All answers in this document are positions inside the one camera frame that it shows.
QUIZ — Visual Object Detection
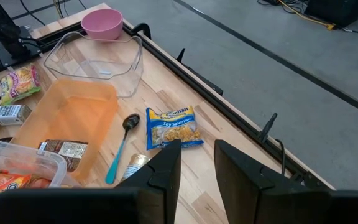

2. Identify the white and green box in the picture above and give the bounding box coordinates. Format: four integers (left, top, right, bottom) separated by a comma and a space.
0, 104, 33, 126

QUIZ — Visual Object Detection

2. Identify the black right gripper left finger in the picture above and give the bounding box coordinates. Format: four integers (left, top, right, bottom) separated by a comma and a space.
0, 139, 182, 224

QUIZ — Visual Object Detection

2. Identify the black cable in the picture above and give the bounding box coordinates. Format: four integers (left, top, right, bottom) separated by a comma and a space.
274, 138, 288, 175

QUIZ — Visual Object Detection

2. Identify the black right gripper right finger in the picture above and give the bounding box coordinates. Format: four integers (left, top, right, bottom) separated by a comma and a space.
213, 139, 358, 224

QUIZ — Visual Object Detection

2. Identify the blue soy sauce ramen packet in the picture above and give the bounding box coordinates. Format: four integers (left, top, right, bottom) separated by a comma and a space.
145, 105, 204, 151

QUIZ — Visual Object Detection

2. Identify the low clear plastic bin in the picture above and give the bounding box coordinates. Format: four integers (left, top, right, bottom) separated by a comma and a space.
44, 30, 145, 99

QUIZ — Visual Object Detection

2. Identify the black clamp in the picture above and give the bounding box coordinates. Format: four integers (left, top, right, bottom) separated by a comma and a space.
131, 22, 152, 40

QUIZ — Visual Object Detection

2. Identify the small bottle with gold lid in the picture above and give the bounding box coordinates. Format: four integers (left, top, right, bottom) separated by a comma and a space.
120, 152, 151, 183

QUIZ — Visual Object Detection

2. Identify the orange ramen packet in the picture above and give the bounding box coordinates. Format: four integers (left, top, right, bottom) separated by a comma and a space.
0, 170, 52, 215

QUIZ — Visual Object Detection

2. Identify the lime chili shrimp ramen packet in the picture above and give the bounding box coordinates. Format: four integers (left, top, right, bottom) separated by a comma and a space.
0, 64, 42, 106

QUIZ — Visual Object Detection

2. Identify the tall clear plastic bin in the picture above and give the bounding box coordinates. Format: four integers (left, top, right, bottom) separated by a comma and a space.
0, 136, 81, 200

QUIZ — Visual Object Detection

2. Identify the pink bowl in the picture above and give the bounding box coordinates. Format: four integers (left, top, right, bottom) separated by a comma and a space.
81, 8, 124, 41

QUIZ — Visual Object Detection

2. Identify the black frame post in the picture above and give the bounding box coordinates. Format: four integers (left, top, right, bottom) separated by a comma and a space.
175, 47, 186, 63
257, 112, 278, 144

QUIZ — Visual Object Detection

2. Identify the black equipment case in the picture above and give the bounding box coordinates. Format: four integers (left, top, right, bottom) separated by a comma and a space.
304, 0, 358, 29

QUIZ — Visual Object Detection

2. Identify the yellow cable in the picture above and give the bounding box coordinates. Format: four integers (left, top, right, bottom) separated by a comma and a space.
277, 0, 337, 31

